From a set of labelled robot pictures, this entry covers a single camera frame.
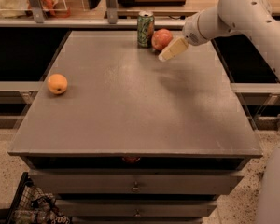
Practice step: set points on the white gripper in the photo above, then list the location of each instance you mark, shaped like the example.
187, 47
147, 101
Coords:
191, 33

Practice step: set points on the red apple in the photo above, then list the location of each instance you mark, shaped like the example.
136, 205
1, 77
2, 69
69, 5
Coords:
161, 39

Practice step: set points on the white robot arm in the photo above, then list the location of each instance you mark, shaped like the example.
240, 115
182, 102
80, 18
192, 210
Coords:
253, 19

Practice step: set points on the green soda can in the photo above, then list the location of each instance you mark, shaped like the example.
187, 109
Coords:
145, 28

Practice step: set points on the grey drawer cabinet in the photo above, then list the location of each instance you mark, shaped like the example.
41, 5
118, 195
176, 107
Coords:
135, 140

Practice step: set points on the orange fruit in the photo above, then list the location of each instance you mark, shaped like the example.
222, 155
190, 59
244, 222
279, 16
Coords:
57, 84

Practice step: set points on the black wire basket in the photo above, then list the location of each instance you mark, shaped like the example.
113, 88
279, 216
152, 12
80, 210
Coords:
31, 205

